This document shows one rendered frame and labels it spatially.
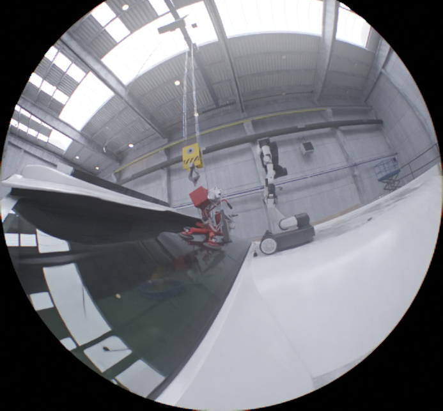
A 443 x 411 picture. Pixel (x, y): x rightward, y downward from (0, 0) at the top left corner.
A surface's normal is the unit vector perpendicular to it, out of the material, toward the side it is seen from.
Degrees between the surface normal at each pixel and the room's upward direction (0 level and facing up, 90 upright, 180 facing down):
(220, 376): 50
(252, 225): 90
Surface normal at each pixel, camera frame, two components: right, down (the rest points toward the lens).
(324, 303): -0.30, -0.80
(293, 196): -0.25, -0.25
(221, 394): 0.65, -0.76
